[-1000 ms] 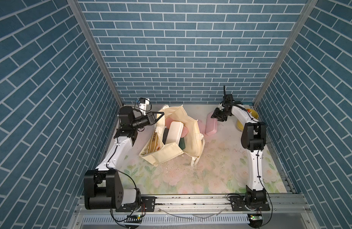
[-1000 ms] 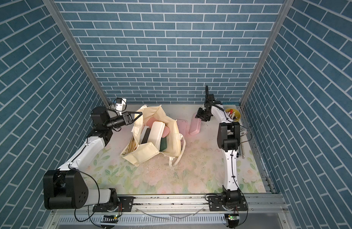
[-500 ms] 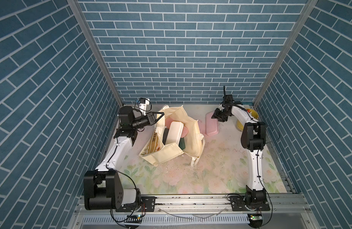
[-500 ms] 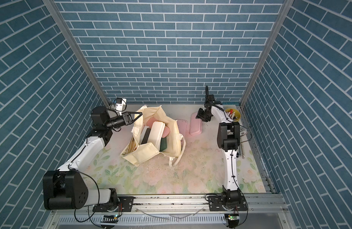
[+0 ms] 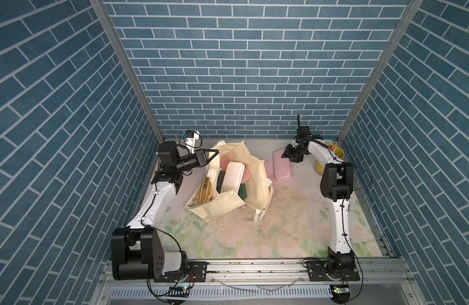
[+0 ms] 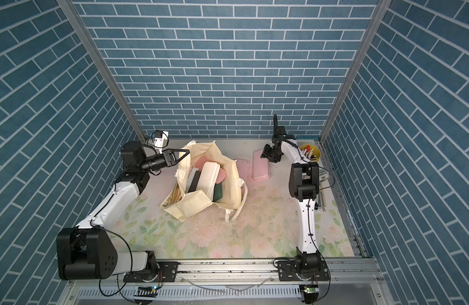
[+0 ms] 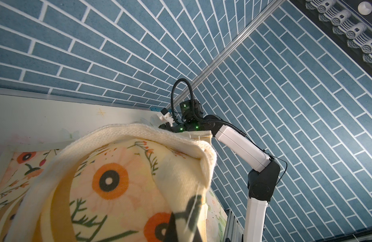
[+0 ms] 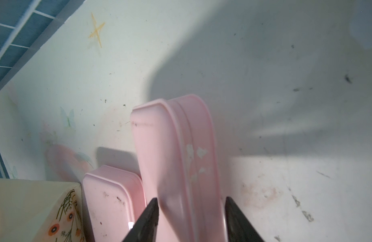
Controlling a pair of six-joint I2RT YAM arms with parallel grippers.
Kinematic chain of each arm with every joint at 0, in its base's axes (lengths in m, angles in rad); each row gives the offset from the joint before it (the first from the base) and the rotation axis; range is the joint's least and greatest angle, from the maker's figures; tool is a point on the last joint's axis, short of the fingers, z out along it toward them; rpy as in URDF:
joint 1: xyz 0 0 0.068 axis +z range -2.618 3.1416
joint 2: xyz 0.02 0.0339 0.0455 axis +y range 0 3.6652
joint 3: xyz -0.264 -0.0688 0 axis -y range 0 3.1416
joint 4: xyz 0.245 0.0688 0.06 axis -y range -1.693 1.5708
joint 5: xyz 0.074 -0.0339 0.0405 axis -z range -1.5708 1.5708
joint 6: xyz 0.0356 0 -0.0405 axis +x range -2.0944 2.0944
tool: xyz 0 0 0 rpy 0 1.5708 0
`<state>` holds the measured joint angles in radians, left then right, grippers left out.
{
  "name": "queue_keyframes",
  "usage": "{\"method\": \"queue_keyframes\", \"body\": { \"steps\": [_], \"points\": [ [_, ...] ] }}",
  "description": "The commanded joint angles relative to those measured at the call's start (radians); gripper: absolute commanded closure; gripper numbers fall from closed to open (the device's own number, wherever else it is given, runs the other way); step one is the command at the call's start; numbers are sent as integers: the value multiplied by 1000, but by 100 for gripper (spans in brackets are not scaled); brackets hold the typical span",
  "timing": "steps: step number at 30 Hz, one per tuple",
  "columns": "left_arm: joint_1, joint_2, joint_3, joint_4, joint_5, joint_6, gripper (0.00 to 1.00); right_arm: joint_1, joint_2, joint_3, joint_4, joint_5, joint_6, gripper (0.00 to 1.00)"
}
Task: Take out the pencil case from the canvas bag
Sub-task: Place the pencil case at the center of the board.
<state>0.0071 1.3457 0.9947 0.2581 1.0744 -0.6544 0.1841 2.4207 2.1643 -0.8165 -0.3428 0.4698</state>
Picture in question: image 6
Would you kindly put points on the dark green case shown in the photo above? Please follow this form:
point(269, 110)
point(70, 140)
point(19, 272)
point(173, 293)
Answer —
point(218, 192)

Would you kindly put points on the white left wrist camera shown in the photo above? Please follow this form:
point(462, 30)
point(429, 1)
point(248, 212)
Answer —
point(160, 140)

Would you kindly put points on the yellow pen cup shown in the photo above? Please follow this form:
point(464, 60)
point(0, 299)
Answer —
point(310, 152)

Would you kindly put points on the pink pencil case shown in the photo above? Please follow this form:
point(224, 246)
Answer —
point(260, 166)
point(243, 167)

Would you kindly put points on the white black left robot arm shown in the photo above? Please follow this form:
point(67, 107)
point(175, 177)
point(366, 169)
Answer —
point(86, 252)

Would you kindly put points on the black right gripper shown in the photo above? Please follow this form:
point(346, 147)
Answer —
point(266, 153)

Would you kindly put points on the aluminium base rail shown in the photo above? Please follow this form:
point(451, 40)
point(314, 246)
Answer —
point(242, 281)

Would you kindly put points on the rounded pink pouch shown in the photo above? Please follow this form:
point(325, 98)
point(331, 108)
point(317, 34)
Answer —
point(212, 168)

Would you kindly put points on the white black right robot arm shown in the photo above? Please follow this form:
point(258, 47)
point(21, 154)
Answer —
point(304, 186)

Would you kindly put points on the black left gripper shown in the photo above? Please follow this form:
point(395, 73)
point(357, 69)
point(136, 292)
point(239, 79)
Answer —
point(169, 154)

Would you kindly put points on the white pencil case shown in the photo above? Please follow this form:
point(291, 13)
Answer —
point(206, 184)

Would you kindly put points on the floral cream canvas bag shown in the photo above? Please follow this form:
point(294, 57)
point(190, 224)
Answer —
point(185, 201)

